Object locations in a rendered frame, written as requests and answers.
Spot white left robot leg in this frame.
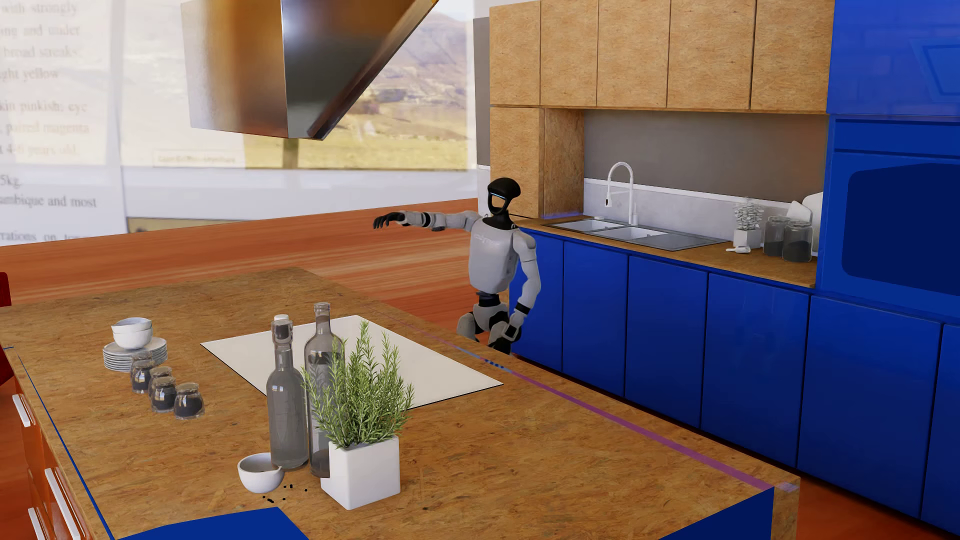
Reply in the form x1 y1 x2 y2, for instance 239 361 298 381
484 307 517 355

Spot white robot leg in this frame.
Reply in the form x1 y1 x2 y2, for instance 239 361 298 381
456 309 489 345
484 307 517 355

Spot white right robot leg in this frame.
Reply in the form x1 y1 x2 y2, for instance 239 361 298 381
456 309 489 345

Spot blue base cabinet door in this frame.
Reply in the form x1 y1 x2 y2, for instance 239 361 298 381
561 240 630 398
510 231 565 373
920 323 960 536
700 270 810 468
624 254 709 429
796 295 943 519

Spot white grey robot torso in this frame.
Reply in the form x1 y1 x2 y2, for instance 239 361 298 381
468 215 527 296

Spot black robot head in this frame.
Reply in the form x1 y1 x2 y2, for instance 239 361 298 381
486 177 522 219

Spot tall grey glass bottle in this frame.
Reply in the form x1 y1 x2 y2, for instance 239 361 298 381
303 301 340 480

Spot tall wooden side cabinet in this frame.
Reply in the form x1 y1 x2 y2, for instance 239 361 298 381
489 106 586 221

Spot steel double sink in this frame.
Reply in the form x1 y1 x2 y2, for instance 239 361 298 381
546 216 727 253

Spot steel range hood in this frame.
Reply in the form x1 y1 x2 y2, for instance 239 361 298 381
180 0 441 141

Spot white kitchen faucet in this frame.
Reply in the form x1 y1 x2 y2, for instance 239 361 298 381
604 161 639 227

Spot white flat cooktop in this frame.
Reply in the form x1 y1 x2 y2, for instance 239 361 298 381
200 314 504 411

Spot rosemary plant white square pot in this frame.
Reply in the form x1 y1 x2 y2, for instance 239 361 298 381
301 320 416 512

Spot grey glass bottle with stopper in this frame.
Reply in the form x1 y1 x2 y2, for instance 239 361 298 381
265 313 311 472

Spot small grey plant white pot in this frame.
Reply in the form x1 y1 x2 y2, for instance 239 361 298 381
732 198 765 251

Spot glass storage jar dark contents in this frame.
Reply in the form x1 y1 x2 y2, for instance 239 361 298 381
781 219 815 264
762 215 791 259

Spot small white bowl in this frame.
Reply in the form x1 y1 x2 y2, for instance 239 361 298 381
237 451 286 495

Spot stack of white plates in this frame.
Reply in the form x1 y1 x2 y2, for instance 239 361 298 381
102 336 170 374

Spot blue built-in oven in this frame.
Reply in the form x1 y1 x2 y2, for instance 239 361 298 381
816 115 960 322

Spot blue tall cabinet door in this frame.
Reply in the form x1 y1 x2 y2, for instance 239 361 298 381
826 0 960 118

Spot wooden wall cabinet door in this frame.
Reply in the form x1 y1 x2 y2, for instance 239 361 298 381
489 1 542 107
540 0 600 108
597 0 672 111
666 0 758 112
750 0 836 114

